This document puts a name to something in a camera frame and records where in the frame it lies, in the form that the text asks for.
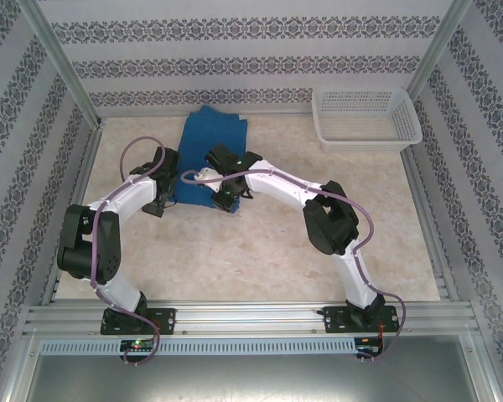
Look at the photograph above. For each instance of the aluminium mounting rail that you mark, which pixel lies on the aluminium mounting rail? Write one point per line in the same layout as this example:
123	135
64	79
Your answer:
247	316

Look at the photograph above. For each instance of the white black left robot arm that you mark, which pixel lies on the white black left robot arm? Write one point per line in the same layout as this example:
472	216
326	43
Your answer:
121	201

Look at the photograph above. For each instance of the right controller board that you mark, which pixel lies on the right controller board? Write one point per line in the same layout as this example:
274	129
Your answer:
369	345

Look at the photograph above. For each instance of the aluminium frame post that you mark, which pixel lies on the aluminium frame post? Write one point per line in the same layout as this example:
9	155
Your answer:
56	54
438	46

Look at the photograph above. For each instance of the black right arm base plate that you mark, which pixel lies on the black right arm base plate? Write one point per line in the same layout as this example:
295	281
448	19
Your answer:
335	320

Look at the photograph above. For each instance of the left controller board green light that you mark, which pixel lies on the left controller board green light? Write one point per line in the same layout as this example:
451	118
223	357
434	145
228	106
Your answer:
136	345

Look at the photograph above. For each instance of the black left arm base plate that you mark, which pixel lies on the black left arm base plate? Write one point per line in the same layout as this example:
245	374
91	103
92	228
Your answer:
165	318

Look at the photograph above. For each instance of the white plastic mesh basket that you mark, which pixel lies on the white plastic mesh basket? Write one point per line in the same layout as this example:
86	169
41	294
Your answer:
366	121

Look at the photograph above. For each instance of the blue cloth towel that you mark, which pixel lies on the blue cloth towel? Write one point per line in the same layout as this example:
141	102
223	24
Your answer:
203	138

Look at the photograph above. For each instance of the grey metal panel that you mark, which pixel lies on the grey metal panel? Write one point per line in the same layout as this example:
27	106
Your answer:
251	379

